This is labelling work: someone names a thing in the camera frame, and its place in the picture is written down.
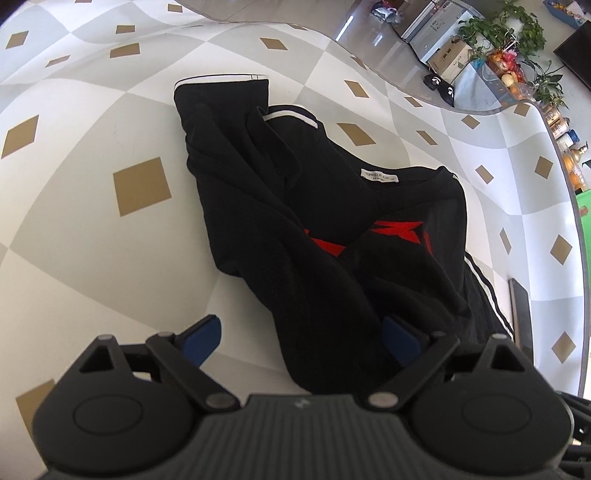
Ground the white chest freezer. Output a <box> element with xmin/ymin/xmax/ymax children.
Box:
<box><xmin>402</xmin><ymin>0</ymin><xmax>468</xmax><ymax>62</ymax></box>

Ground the silver bag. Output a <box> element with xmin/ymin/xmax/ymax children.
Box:
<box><xmin>372</xmin><ymin>0</ymin><xmax>399</xmax><ymax>22</ymax></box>

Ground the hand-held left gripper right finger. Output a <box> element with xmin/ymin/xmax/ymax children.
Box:
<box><xmin>365</xmin><ymin>316</ymin><xmax>532</xmax><ymax>412</ymax></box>

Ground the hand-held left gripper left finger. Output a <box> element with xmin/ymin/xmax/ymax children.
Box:
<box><xmin>78</xmin><ymin>315</ymin><xmax>241</xmax><ymax>412</ymax></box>

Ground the row of jars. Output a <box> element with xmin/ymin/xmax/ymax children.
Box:
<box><xmin>545</xmin><ymin>106</ymin><xmax>591</xmax><ymax>192</ymax></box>

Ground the potted green plant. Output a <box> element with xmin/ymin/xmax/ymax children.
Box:
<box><xmin>457</xmin><ymin>0</ymin><xmax>568</xmax><ymax>108</ymax></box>

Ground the green mat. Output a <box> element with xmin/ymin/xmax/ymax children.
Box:
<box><xmin>574</xmin><ymin>189</ymin><xmax>591</xmax><ymax>265</ymax></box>

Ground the smartphone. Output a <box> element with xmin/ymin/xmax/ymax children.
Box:
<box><xmin>508</xmin><ymin>278</ymin><xmax>535</xmax><ymax>366</ymax></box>

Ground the television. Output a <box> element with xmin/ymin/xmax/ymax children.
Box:
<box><xmin>553</xmin><ymin>27</ymin><xmax>591</xmax><ymax>80</ymax></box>

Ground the fruit bowl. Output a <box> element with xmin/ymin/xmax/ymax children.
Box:
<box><xmin>487</xmin><ymin>48</ymin><xmax>528</xmax><ymax>89</ymax></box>

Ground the checkered tablecloth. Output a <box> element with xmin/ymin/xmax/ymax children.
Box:
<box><xmin>0</xmin><ymin>0</ymin><xmax>583</xmax><ymax>462</ymax></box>

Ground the cardboard box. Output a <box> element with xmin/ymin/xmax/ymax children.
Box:
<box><xmin>427</xmin><ymin>39</ymin><xmax>472</xmax><ymax>80</ymax></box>

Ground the blue storage box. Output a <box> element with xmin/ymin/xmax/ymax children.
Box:
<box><xmin>544</xmin><ymin>0</ymin><xmax>591</xmax><ymax>25</ymax></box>

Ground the black t-shirt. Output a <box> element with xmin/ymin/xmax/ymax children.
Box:
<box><xmin>174</xmin><ymin>73</ymin><xmax>516</xmax><ymax>396</ymax></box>

